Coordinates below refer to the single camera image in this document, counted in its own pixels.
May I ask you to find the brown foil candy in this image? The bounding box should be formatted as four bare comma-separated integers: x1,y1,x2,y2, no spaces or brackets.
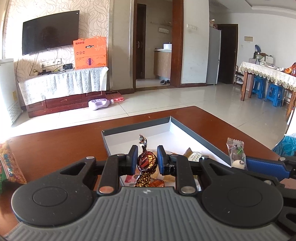
135,135,158,187

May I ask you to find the brown gold pastry packet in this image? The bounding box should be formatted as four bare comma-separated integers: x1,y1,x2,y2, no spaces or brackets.
184,148,203,162

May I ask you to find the clear small candy packet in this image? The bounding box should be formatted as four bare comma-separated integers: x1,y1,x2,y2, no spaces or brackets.
226,138,247,170

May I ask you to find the green shrimp chips bag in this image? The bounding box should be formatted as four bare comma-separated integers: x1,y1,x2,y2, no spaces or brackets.
0,142,27,193

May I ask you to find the grey shallow cardboard box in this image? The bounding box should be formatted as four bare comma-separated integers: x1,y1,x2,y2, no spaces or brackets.
102,116,231,167

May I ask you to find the purple detergent bottle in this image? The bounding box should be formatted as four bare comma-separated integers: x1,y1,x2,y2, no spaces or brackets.
88,98,114,110

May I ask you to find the red wooden tv cabinet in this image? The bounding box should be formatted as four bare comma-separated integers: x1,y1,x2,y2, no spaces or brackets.
26,91,122,118

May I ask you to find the blue plastic stool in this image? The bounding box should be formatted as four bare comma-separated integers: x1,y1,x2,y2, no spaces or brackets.
252,76,266,99
264,83,284,107

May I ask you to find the pair of slippers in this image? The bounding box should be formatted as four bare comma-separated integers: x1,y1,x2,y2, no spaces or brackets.
160,79,170,85

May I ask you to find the dining table with lace cloth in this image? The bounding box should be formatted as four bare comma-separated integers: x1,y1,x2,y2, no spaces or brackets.
238,61,295,120

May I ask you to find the white patterned cabinet cloth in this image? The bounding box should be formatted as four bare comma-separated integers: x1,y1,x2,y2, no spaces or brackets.
18,67,108,105

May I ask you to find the wooden kitchen cabinet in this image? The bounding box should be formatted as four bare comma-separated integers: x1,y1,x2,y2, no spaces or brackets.
154,51,171,79

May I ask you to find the black router box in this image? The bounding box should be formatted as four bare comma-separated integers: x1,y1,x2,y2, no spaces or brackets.
62,63,74,70

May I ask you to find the orange gift box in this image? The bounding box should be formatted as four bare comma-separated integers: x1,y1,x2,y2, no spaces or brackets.
73,37,107,69

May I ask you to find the silver refrigerator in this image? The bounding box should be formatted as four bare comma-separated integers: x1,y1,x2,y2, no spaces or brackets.
206,27,221,85

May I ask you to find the white chest freezer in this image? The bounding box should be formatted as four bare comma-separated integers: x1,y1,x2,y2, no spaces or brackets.
0,59,22,126

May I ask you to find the black wall television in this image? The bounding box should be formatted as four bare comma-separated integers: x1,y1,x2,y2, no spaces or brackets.
22,10,80,55

